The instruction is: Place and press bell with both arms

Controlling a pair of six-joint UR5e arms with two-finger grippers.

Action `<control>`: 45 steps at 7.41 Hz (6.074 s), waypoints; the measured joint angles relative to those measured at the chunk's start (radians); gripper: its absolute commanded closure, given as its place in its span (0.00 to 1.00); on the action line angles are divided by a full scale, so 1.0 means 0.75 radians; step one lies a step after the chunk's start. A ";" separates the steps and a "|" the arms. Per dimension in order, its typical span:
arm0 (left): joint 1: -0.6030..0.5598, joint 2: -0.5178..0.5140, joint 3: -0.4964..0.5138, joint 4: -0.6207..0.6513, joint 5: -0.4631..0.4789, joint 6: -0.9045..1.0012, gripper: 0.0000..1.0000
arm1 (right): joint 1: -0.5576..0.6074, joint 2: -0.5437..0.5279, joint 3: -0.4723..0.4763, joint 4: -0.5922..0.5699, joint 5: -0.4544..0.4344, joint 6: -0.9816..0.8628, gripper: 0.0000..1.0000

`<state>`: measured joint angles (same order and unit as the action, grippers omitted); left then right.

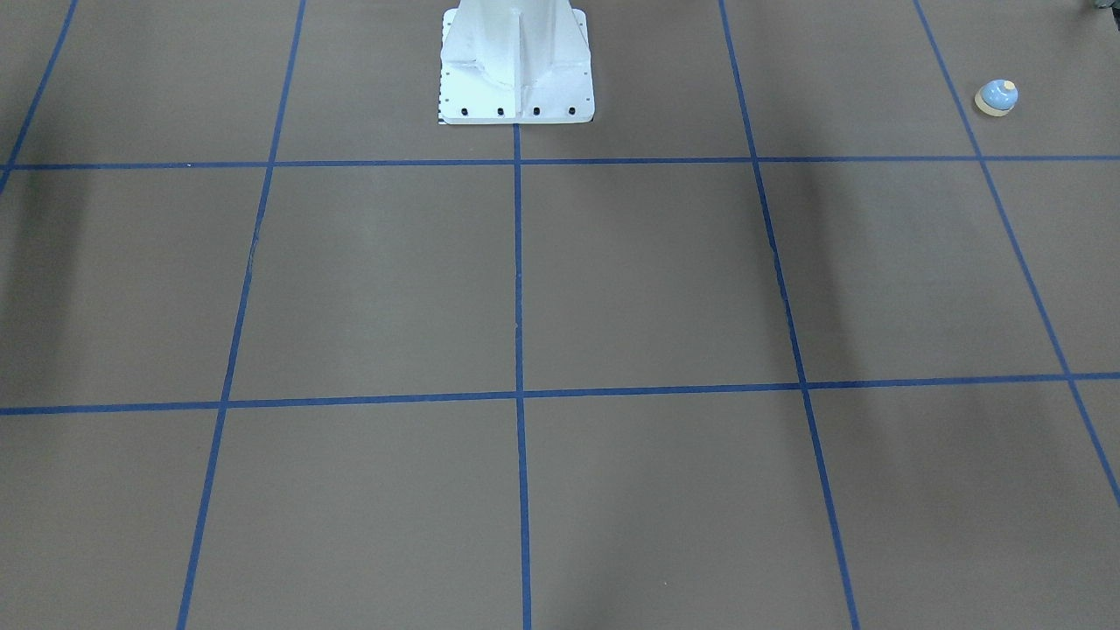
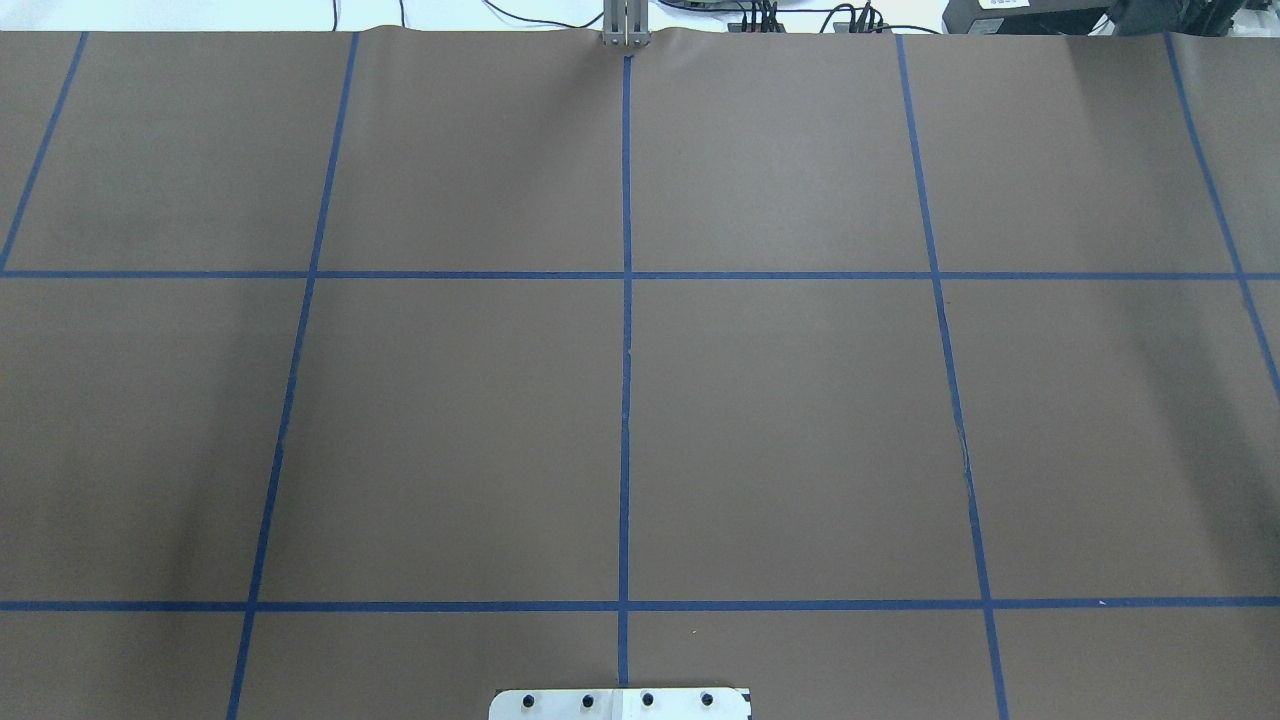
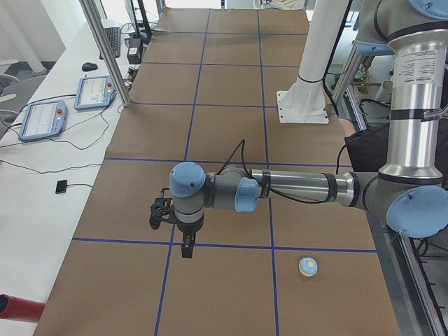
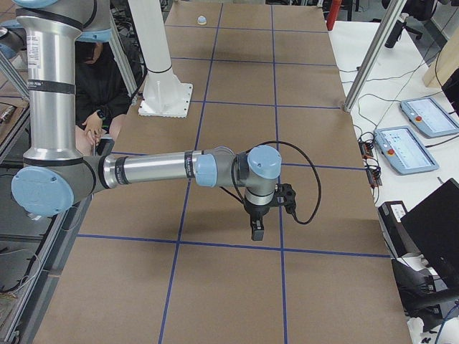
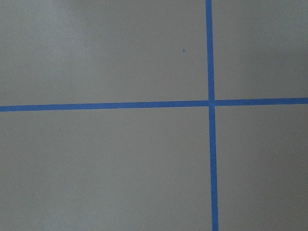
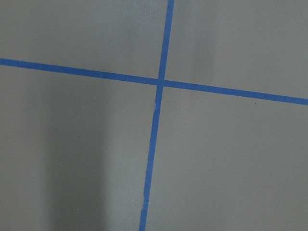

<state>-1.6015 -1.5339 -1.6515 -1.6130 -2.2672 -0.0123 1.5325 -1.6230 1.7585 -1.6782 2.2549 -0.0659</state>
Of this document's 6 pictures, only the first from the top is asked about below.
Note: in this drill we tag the blue dome service bell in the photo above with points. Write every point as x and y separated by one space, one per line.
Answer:
997 98

